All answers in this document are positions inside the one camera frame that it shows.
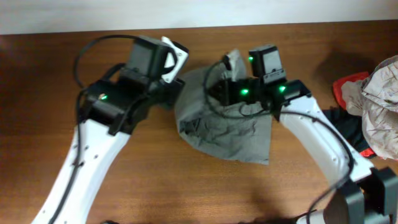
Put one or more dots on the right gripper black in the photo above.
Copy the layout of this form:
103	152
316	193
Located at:
224	90

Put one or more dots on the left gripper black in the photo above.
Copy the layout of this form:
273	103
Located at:
173	90

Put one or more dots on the grey shorts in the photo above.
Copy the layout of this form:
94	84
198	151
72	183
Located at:
226	132

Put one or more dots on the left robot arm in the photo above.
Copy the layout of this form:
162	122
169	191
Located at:
107	112

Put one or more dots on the black garment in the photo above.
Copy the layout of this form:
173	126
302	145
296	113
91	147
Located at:
350	127

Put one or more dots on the beige crumpled garment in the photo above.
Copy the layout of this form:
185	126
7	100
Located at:
374	99

